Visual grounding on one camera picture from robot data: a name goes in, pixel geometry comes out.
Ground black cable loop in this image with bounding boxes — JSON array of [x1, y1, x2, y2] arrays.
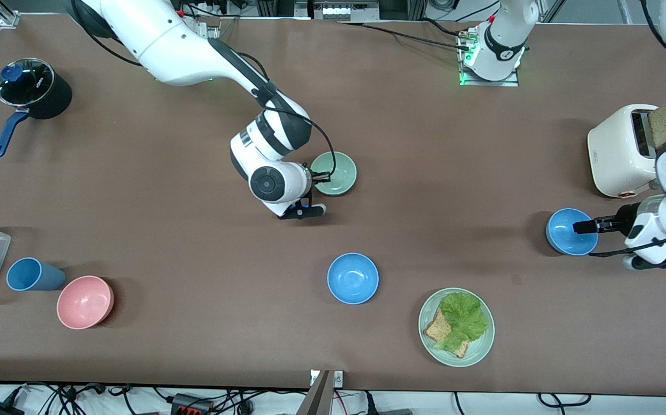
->
[[537, 393, 592, 408]]

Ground thin black cable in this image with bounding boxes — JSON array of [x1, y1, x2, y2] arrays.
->
[[419, 16, 486, 38]]

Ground white metal bracket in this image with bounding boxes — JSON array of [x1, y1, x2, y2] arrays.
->
[[310, 370, 344, 388]]

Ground pink bowl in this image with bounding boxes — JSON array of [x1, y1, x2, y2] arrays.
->
[[57, 276, 115, 330]]

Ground silver power strip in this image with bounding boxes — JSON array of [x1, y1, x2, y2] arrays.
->
[[313, 0, 381, 21]]

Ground white toaster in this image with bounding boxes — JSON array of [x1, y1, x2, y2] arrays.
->
[[588, 104, 665, 199]]

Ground green plate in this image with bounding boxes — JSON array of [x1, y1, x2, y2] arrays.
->
[[418, 287, 495, 368]]

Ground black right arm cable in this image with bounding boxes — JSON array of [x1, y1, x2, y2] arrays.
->
[[70, 0, 338, 175]]

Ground black pot blue handle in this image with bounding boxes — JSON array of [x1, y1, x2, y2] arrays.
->
[[0, 58, 73, 157]]

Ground green lettuce leaf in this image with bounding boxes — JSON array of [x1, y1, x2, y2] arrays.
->
[[437, 292, 489, 352]]

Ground green bowl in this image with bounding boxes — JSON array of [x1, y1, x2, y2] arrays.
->
[[310, 151, 358, 197]]

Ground black red power strip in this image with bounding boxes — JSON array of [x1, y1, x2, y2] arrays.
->
[[171, 393, 213, 415]]

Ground blue bowl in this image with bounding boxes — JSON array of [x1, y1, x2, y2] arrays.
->
[[327, 252, 379, 305], [545, 208, 599, 256]]

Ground glass lid blue knob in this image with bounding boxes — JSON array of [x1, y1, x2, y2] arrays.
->
[[0, 58, 55, 109]]

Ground brown toast slice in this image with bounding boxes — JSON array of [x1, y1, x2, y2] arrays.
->
[[423, 308, 471, 359]]

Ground blue cup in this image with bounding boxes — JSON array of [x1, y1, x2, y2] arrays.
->
[[6, 257, 67, 292]]

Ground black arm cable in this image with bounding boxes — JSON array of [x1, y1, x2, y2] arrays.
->
[[70, 0, 338, 175], [589, 0, 666, 258]]

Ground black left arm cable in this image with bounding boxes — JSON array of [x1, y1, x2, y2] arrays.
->
[[589, 0, 666, 258]]

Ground dark camera pole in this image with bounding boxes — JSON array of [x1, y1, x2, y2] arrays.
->
[[296, 371, 332, 415]]

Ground thick black cable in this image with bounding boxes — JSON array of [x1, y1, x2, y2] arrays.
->
[[337, 21, 472, 52]]

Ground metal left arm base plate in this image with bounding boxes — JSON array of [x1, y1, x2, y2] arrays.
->
[[458, 29, 520, 87]]

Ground aluminium frame profile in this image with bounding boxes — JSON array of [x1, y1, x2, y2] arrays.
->
[[0, 0, 20, 28]]

